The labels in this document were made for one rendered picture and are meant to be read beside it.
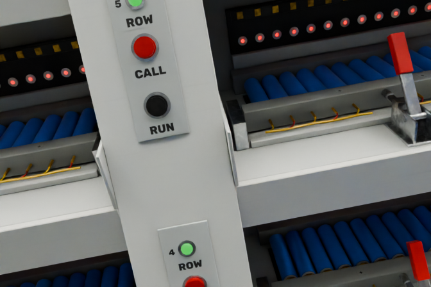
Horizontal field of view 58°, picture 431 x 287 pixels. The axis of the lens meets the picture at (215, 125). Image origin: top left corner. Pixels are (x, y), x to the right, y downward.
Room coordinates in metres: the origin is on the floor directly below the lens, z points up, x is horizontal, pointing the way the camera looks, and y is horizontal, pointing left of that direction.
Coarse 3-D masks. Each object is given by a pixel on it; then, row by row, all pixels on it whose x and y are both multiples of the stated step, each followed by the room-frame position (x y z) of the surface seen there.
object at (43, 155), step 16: (32, 144) 0.37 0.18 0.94; (48, 144) 0.36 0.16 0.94; (64, 144) 0.36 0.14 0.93; (80, 144) 0.35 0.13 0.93; (0, 160) 0.35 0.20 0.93; (16, 160) 0.35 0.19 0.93; (32, 160) 0.35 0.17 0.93; (48, 160) 0.36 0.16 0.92; (64, 160) 0.36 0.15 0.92; (80, 160) 0.36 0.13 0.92; (0, 176) 0.36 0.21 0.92; (32, 176) 0.34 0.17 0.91
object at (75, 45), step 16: (16, 48) 0.45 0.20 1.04; (32, 48) 0.44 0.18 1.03; (48, 48) 0.45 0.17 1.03; (64, 48) 0.45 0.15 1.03; (0, 64) 0.45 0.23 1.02; (16, 64) 0.45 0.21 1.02; (32, 64) 0.45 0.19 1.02; (48, 64) 0.45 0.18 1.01; (64, 64) 0.46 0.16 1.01; (80, 64) 0.46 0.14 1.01; (0, 80) 0.45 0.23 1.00; (48, 80) 0.46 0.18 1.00; (64, 80) 0.46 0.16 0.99; (80, 80) 0.46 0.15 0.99; (0, 96) 0.46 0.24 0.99
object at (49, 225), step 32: (32, 96) 0.46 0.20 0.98; (64, 96) 0.46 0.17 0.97; (96, 160) 0.28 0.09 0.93; (32, 192) 0.33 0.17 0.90; (64, 192) 0.32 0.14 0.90; (96, 192) 0.31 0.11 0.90; (0, 224) 0.30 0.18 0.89; (32, 224) 0.29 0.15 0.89; (64, 224) 0.29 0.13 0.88; (96, 224) 0.29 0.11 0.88; (0, 256) 0.29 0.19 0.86; (32, 256) 0.30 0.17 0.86; (64, 256) 0.30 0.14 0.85
